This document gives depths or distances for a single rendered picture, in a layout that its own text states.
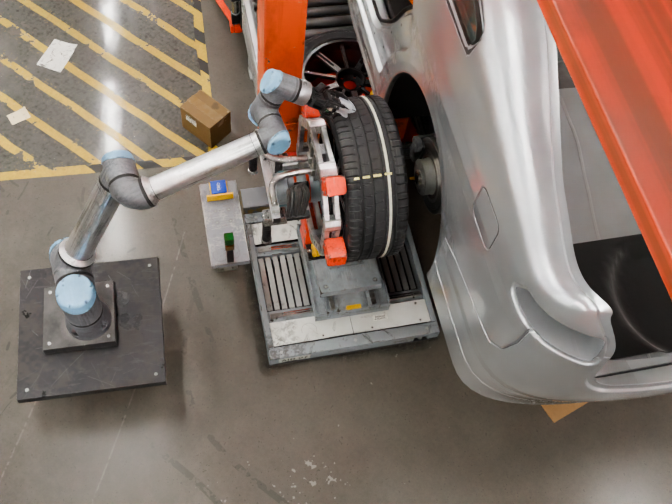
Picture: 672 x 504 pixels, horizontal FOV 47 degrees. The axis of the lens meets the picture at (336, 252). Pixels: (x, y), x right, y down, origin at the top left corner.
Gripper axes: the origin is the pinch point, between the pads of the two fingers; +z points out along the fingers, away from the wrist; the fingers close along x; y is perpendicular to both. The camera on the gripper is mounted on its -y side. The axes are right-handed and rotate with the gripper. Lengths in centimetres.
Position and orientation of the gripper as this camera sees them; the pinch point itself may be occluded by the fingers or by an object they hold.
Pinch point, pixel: (352, 108)
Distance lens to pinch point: 293.1
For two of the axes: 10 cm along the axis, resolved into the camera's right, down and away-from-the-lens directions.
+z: 8.5, 2.2, 4.8
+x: 4.8, -7.0, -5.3
